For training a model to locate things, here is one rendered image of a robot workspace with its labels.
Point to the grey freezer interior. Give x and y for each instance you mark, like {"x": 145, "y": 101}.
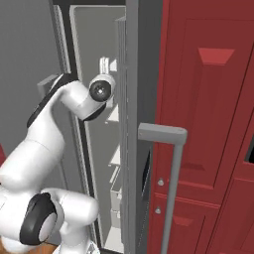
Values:
{"x": 96, "y": 39}

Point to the tall red cupboard door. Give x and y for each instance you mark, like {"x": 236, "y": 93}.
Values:
{"x": 211, "y": 99}

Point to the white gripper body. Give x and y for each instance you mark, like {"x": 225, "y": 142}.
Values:
{"x": 104, "y": 65}

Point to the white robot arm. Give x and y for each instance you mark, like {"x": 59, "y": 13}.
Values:
{"x": 39, "y": 149}

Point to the low red cupboard door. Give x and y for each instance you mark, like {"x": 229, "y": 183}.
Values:
{"x": 185, "y": 228}

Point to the grey fridge door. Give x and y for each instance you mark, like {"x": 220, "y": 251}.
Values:
{"x": 26, "y": 49}

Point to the white freezer shelf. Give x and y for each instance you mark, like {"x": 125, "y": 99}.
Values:
{"x": 114, "y": 116}
{"x": 115, "y": 158}
{"x": 114, "y": 65}

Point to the red cupboard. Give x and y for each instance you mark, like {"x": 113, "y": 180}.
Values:
{"x": 2, "y": 154}

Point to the narrow red cupboard door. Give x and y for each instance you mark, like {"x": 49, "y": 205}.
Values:
{"x": 238, "y": 211}

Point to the grey freezer door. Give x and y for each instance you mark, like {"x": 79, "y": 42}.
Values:
{"x": 145, "y": 66}

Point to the white freezer drawer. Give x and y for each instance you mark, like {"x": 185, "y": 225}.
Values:
{"x": 116, "y": 198}

